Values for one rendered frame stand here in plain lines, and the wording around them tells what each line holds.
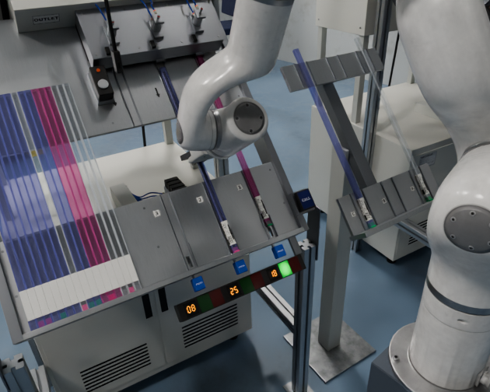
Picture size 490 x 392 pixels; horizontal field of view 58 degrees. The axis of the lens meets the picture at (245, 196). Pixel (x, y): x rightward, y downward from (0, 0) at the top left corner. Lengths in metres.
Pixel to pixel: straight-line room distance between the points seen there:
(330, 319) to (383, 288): 0.49
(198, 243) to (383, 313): 1.12
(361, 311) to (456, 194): 1.42
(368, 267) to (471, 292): 1.49
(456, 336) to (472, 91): 0.37
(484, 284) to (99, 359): 1.17
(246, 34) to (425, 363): 0.61
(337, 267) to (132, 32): 0.94
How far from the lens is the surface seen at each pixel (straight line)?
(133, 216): 1.03
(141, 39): 1.16
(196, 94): 0.77
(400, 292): 2.09
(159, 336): 1.56
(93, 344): 1.49
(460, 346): 0.79
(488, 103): 0.64
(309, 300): 1.34
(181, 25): 1.21
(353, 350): 1.80
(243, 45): 0.74
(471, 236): 0.58
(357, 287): 2.07
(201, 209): 1.06
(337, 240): 1.43
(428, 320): 0.79
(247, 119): 0.80
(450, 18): 0.60
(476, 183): 0.58
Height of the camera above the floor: 1.37
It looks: 31 degrees down
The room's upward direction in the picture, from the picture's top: 2 degrees counter-clockwise
